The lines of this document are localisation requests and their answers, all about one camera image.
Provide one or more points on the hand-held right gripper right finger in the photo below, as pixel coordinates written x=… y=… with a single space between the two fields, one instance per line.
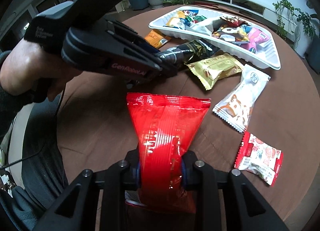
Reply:
x=190 y=168

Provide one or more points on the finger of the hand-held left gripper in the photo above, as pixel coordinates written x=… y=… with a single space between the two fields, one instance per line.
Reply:
x=130 y=33
x=112 y=48

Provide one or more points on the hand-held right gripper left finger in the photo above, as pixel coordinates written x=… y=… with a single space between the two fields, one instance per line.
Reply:
x=130 y=168

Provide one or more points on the blue bread snack packet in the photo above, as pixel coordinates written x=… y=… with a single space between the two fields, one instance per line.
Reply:
x=175 y=20

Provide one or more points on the clear green-edged snack packet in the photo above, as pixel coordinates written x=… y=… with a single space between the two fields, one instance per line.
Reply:
x=191 y=15

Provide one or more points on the black gold long packet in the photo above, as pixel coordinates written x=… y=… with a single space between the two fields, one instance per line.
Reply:
x=197 y=48

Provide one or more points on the long white snack packet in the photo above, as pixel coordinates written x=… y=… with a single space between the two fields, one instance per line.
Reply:
x=205 y=27

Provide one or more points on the colourful blue cartoon packet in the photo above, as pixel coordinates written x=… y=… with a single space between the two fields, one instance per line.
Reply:
x=228 y=33

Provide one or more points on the brown red chocolate packet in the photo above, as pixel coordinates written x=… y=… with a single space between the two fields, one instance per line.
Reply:
x=233 y=21

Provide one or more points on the pink snack packet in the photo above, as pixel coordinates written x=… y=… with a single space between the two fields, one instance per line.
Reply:
x=260 y=38

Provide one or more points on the white plastic tray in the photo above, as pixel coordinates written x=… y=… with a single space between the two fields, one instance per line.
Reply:
x=262 y=53

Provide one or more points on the person's left forearm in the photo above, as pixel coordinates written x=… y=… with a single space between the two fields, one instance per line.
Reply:
x=3 y=57

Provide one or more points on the person's left hand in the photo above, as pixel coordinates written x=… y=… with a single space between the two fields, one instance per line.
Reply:
x=27 y=63

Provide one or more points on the orange snack packet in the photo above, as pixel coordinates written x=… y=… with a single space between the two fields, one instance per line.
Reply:
x=157 y=38

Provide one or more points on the tall plant dark grey pot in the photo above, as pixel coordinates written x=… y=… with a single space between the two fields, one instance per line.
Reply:
x=138 y=0

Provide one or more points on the red white fruit-print packet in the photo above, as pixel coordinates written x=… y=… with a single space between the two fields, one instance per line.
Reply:
x=260 y=158

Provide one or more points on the white packet blue round logo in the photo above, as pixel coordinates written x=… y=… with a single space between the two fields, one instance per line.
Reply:
x=242 y=96

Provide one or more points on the gold snack packet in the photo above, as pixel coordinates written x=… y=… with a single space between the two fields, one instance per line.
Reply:
x=215 y=67

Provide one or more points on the person's grey clothed body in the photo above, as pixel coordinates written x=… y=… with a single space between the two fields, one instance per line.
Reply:
x=37 y=171

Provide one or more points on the black white patterned cloth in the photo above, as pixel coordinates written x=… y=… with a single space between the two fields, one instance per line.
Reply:
x=6 y=181

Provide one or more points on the large-leaf plant dark grey pot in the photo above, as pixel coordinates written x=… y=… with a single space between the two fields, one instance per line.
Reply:
x=315 y=56

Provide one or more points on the bushy plant white pot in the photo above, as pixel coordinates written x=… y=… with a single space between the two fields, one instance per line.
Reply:
x=305 y=33

